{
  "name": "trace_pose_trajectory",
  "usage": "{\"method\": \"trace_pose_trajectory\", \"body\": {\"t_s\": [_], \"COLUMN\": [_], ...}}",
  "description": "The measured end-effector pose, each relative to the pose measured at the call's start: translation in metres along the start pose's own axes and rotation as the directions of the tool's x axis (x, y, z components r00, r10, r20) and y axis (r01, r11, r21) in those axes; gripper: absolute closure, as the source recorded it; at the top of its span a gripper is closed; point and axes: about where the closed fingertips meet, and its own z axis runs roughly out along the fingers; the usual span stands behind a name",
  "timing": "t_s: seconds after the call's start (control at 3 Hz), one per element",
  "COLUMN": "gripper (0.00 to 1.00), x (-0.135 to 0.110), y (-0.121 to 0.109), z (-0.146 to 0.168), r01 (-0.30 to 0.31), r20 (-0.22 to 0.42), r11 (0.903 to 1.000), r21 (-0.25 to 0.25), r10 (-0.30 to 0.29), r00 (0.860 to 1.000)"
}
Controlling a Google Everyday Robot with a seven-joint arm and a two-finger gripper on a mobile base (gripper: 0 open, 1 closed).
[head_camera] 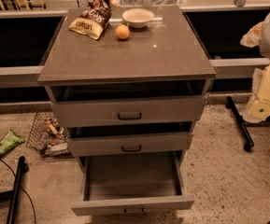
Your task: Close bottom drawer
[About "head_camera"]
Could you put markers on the brown chip bag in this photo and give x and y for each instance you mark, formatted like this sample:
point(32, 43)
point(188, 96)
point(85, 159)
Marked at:
point(93, 21)

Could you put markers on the wire basket with items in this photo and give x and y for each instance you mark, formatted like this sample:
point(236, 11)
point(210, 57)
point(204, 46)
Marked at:
point(47, 137)

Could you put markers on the black stand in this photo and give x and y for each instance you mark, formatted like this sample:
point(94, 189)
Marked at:
point(241, 124)
point(12, 196)

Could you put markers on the green snack bag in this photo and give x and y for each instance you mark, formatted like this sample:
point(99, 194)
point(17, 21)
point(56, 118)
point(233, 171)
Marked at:
point(9, 141)

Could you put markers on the orange fruit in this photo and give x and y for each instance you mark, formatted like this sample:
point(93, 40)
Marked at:
point(122, 32)

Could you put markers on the black stand right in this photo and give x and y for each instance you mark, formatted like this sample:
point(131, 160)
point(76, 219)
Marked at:
point(241, 124)

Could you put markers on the white bowl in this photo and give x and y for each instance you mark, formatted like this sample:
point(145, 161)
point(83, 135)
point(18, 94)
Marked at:
point(138, 17)

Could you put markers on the grey drawer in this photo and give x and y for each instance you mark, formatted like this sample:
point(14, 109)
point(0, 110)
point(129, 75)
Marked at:
point(129, 103)
point(131, 184)
point(131, 138)

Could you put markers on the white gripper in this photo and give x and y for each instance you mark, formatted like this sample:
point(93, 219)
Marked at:
point(257, 111)

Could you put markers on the grey bottom drawer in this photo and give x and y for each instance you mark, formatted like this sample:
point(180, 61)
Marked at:
point(131, 184)

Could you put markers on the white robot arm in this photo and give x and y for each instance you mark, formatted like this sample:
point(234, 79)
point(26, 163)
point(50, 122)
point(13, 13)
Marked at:
point(265, 52)

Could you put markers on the grey top drawer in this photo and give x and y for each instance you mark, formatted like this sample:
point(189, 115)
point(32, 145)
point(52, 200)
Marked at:
point(129, 103)

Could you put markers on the black stand left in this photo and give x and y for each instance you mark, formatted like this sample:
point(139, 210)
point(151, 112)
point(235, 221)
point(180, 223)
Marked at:
point(12, 196)

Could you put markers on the grey drawer cabinet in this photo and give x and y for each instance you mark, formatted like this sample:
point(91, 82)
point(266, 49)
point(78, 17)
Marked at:
point(165, 50)

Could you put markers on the grey middle drawer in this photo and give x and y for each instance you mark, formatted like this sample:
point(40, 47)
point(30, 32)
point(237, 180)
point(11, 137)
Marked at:
point(131, 138)

